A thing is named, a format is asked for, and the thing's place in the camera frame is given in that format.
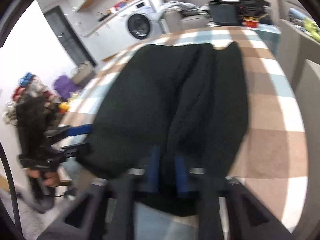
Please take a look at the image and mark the grey and white clothes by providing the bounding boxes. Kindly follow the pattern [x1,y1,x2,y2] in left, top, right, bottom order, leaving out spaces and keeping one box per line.
[156,1,201,18]

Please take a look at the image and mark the woven tote bag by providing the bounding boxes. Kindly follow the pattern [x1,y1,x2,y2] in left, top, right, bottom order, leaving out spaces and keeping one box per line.
[71,60,97,87]

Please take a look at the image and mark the pile of black clothes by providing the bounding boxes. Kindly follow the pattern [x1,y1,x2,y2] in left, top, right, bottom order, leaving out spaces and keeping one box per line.
[222,0,272,25]

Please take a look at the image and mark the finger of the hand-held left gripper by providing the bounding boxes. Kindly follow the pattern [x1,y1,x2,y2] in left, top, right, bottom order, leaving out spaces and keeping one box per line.
[57,142,91,161]
[49,123,93,143]

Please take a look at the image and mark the yellow toy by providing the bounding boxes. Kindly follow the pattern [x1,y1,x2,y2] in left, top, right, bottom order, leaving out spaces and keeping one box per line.
[58,101,71,113]

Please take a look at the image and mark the dark door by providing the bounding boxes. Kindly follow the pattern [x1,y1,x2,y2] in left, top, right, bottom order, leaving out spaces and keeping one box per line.
[43,5,97,67]

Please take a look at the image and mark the purple bag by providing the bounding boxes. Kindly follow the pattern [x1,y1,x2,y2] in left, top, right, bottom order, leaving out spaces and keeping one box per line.
[53,75,81,102]

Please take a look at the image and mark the person's left hand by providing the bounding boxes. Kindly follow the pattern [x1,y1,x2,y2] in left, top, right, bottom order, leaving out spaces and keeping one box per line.
[27,169,61,188]

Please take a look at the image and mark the red noodle bowl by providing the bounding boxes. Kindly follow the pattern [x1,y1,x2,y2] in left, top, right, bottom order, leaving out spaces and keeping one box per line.
[242,16,260,28]

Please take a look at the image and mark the grey upholstered chair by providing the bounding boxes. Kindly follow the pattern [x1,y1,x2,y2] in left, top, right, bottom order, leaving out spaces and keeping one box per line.
[293,58,320,145]

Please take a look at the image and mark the wooden shoe rack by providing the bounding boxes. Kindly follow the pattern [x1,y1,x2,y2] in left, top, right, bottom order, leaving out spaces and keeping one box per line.
[2,72,61,126]

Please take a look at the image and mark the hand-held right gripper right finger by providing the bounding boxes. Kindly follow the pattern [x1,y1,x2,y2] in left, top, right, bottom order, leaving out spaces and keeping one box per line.
[173,155,296,240]

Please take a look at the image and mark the grey side table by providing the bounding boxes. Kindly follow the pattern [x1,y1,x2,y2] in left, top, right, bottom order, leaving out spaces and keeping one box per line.
[277,18,320,81]

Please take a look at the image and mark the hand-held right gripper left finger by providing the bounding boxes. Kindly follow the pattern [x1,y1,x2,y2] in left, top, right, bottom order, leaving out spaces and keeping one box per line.
[37,145,161,240]

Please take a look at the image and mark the grey sofa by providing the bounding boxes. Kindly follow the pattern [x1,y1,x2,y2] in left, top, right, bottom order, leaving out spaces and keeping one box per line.
[160,2,213,33]

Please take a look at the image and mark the light blue pillow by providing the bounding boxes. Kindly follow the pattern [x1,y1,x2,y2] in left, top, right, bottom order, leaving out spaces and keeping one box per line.
[288,7,308,22]

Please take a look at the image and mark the black knit garment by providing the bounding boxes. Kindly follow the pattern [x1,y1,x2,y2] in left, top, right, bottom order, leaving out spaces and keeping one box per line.
[76,42,249,217]

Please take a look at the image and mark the teal checkered cloth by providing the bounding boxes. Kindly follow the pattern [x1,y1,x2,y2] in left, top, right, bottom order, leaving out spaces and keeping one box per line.
[249,25,282,56]

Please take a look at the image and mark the brown checkered blanket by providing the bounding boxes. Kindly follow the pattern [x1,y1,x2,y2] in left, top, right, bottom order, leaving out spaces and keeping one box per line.
[59,26,309,240]

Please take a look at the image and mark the white kitchen counter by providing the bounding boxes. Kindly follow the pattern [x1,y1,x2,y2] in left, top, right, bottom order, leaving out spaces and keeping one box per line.
[77,11,131,63]

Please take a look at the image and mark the white washing machine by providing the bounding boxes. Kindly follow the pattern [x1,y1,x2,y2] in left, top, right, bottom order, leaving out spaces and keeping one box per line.
[117,0,166,41]

